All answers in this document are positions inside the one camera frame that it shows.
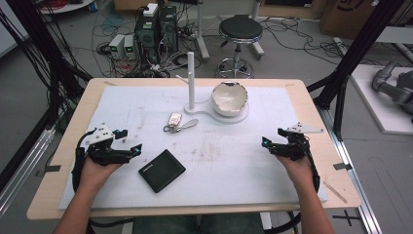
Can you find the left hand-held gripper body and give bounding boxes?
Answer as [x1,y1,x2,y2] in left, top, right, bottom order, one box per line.
[85,123,134,167]

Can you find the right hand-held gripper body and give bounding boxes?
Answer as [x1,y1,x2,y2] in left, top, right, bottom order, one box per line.
[270,122,324,161]

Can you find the person's left hand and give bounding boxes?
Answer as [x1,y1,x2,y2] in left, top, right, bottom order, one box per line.
[79,157,123,193]

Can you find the person's right hand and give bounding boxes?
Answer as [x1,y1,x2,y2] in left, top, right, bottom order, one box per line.
[275,154,316,193]

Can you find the black leather wallet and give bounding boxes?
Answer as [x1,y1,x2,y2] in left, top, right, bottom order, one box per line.
[137,148,187,194]

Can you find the white table mat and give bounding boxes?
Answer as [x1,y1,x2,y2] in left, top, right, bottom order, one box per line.
[57,85,329,211]

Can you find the black tape strip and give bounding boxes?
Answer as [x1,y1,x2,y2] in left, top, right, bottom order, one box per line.
[332,162,354,172]
[35,164,62,178]

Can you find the white eggshell-shaped bowl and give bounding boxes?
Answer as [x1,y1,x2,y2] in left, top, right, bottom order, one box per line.
[210,81,249,118]

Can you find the thin wooden stick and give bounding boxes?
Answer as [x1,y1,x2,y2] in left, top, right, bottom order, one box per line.
[322,180,349,205]

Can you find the white hook stand with base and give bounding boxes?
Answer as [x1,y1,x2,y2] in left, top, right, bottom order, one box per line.
[175,51,250,125]

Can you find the small white power unit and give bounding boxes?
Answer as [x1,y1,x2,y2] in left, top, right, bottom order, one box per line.
[108,33,127,60]
[124,34,137,60]

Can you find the black tape cross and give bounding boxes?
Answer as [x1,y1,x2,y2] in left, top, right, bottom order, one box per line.
[332,209,361,227]

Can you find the grey metal stand leg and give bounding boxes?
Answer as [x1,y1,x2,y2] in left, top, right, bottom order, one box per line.
[248,0,266,61]
[194,0,211,61]

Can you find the white floor board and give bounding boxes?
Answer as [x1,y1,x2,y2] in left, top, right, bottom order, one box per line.
[350,63,413,136]

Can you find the person's legs in jeans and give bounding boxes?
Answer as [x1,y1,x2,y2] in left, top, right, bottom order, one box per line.
[131,213,265,234]

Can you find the black computer tower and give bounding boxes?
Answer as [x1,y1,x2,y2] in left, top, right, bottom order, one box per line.
[133,13,161,65]
[158,5,179,54]

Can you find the black round stool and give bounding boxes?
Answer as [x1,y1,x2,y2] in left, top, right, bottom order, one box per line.
[215,14,264,79]

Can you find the white box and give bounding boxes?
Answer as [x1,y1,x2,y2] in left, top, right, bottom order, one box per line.
[142,2,160,19]

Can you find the cardboard box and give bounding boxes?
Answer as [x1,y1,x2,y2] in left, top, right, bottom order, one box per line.
[319,0,413,41]

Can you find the round white table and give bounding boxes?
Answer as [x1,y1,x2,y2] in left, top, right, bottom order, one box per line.
[38,0,95,16]

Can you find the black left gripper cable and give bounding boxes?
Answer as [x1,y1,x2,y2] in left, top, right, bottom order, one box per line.
[71,128,98,193]

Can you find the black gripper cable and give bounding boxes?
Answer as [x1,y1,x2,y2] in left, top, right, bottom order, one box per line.
[71,128,98,193]
[263,136,321,234]

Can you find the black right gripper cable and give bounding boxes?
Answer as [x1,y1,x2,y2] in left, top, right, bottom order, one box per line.
[263,136,321,234]

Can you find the silver key fob with strap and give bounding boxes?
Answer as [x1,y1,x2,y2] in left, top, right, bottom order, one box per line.
[162,111,200,135]

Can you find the aluminium rail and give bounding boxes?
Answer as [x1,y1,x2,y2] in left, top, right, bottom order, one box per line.
[316,106,385,234]
[0,126,56,217]

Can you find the tangle of floor cables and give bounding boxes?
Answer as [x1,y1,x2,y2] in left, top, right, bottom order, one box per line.
[91,6,222,79]

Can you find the black frame post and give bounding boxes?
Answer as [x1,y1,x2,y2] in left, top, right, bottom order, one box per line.
[0,0,94,193]
[306,0,407,141]

